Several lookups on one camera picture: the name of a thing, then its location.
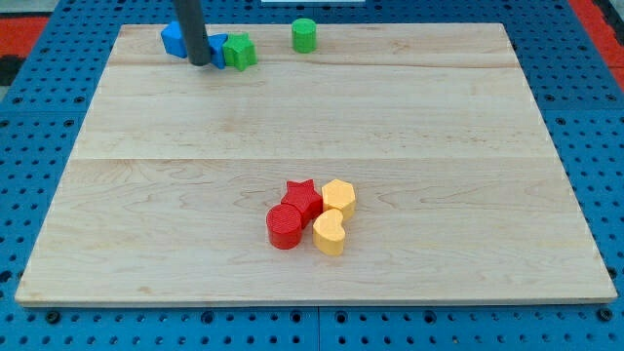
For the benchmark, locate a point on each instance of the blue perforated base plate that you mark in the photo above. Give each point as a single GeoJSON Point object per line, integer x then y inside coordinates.
{"type": "Point", "coordinates": [580, 101]}

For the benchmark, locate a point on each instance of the blue cube block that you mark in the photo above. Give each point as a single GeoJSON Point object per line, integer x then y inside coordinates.
{"type": "Point", "coordinates": [173, 41]}

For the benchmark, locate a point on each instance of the green star block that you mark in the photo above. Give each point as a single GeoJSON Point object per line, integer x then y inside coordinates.
{"type": "Point", "coordinates": [239, 51]}

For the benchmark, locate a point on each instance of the green cylinder block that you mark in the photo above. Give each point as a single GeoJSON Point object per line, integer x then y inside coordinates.
{"type": "Point", "coordinates": [304, 36]}

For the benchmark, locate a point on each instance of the wooden board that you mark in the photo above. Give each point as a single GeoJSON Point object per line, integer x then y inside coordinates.
{"type": "Point", "coordinates": [462, 198]}

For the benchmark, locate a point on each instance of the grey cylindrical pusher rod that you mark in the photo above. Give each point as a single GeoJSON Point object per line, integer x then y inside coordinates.
{"type": "Point", "coordinates": [191, 21]}

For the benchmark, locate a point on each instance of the red star block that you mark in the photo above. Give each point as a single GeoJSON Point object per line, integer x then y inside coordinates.
{"type": "Point", "coordinates": [304, 197]}

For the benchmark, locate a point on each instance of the blue moon block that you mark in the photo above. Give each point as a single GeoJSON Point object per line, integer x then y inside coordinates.
{"type": "Point", "coordinates": [216, 43]}

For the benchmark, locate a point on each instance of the yellow heart block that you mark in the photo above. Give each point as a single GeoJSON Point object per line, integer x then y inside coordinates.
{"type": "Point", "coordinates": [329, 233]}

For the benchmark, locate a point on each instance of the red cylinder block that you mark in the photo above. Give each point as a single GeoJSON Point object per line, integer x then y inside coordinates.
{"type": "Point", "coordinates": [284, 226]}

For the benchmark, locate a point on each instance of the yellow hexagon block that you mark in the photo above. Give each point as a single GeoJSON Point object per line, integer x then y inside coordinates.
{"type": "Point", "coordinates": [339, 195]}

